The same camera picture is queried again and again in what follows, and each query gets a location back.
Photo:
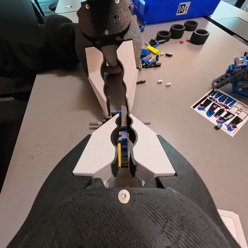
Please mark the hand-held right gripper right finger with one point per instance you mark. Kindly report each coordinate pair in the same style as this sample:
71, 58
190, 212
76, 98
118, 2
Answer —
153, 155

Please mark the small blue yellow Lego assembly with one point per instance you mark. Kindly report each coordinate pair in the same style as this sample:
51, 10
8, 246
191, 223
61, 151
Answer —
124, 120

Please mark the black lego pin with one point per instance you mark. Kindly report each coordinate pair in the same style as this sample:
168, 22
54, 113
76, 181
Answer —
140, 82

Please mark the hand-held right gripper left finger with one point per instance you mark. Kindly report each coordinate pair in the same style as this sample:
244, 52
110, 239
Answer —
93, 155

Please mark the blue curved lego piece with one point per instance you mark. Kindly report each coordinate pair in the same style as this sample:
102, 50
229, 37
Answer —
143, 27

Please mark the black rubber lego tyre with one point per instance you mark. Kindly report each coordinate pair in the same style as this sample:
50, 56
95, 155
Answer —
190, 28
177, 33
163, 36
199, 39

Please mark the yellow lego panel piece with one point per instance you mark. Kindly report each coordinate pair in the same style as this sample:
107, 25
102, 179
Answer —
153, 49

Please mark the lego sticker sheet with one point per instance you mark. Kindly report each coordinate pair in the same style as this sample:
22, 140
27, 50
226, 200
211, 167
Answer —
213, 108

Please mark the partly built blue lego buggy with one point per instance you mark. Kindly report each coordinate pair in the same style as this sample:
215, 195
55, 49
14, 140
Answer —
240, 65

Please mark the person's left forearm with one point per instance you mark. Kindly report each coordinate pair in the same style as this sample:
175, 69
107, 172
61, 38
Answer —
58, 38

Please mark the person's left hand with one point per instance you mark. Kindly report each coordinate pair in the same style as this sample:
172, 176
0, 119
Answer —
114, 70

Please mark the blue bin with printed tag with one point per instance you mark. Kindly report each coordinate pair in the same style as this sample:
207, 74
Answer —
155, 11

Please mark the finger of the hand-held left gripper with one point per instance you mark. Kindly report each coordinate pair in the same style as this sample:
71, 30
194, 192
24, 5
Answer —
94, 65
129, 64

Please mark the pile of small lego pieces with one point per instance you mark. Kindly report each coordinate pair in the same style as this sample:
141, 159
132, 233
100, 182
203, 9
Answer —
149, 62

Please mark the person's dark clothing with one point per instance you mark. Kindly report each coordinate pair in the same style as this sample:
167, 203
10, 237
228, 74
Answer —
15, 67

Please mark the small grey lego connector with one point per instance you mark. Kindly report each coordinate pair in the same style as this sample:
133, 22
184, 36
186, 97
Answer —
218, 127

